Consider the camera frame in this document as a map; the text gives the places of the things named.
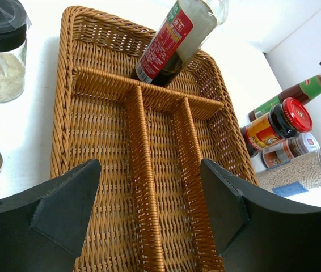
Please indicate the red lid chili sauce jar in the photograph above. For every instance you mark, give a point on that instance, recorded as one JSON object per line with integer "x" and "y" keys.
{"x": 284, "y": 121}

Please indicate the white lid small sauce jar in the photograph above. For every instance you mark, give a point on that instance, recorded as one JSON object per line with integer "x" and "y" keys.
{"x": 289, "y": 149}

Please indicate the brown wicker divided basket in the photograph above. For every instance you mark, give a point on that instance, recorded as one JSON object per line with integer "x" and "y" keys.
{"x": 150, "y": 212}

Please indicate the tall dark soy sauce bottle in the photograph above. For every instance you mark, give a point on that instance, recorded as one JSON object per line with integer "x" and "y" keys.
{"x": 186, "y": 27}

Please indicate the silver lid white peppercorn jar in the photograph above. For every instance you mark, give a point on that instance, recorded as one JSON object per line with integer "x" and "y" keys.
{"x": 299, "y": 175}

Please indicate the black lid white powder jar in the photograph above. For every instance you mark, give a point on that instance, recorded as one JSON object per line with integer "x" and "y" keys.
{"x": 14, "y": 24}

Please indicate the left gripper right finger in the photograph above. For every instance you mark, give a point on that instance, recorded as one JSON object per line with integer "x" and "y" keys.
{"x": 256, "y": 230}

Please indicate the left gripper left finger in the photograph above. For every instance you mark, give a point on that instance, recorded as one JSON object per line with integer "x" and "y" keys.
{"x": 43, "y": 228}

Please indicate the green label yellow cap bottle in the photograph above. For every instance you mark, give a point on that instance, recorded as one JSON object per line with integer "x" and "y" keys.
{"x": 304, "y": 92}

